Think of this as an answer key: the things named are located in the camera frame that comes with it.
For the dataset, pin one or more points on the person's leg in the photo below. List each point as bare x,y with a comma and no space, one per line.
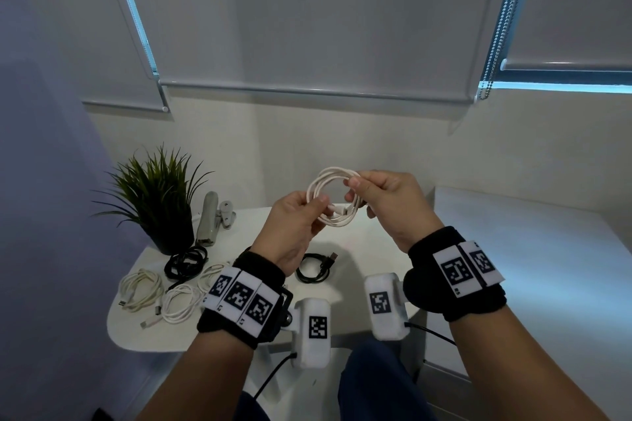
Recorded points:
252,408
385,386

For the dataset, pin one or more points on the person's left hand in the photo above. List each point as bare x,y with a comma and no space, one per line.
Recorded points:
286,233

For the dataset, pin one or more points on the person's right leg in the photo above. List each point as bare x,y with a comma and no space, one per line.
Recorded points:
385,386

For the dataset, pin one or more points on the wide white roller blind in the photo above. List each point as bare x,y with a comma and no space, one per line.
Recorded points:
311,11

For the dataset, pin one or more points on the person's left forearm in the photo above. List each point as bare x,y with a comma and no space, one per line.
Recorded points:
197,381

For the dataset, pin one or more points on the black wristband with marker tags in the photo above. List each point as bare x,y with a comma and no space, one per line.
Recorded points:
454,277
237,302

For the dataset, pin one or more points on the person's right hand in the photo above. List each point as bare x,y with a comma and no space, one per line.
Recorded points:
400,208

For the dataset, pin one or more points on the small white gadget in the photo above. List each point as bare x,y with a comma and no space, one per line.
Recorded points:
227,212

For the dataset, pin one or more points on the person's right forearm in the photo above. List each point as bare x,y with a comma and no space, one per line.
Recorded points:
523,371

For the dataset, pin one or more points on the person's left leg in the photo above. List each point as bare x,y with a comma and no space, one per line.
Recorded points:
252,408

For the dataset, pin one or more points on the green plant in black pot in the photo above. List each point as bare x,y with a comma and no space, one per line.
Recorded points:
170,233

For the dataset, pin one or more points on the grey oblong device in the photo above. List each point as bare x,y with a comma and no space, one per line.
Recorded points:
207,218

